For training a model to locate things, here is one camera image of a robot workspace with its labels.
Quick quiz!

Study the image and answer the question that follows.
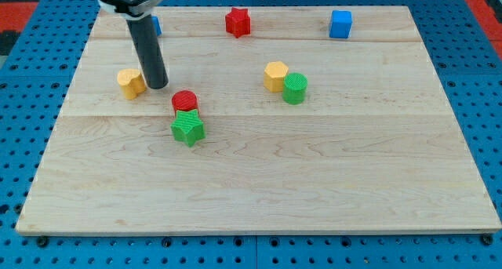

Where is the blue cube block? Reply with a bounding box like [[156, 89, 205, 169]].
[[329, 10, 352, 38]]

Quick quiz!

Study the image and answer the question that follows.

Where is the green star block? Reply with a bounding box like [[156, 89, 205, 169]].
[[170, 109, 206, 147]]

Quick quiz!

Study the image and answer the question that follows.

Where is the green cylinder block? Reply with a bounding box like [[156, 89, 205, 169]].
[[282, 72, 308, 104]]

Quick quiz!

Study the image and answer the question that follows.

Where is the wooden board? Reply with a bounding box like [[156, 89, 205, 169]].
[[16, 6, 501, 237]]

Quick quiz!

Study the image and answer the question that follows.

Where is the blue block behind rod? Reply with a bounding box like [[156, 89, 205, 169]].
[[152, 16, 162, 36]]

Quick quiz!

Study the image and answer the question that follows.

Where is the red star block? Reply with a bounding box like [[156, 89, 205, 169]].
[[224, 7, 251, 38]]

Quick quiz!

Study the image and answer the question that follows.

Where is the yellow hexagon block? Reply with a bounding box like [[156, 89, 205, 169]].
[[264, 61, 289, 93]]

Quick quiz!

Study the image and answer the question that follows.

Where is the yellow heart block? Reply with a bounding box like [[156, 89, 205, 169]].
[[117, 69, 146, 100]]

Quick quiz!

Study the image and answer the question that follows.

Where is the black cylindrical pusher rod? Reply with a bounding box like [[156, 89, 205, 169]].
[[127, 15, 169, 89]]

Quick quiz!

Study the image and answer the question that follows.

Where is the red cylinder block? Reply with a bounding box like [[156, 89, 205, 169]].
[[171, 90, 198, 115]]

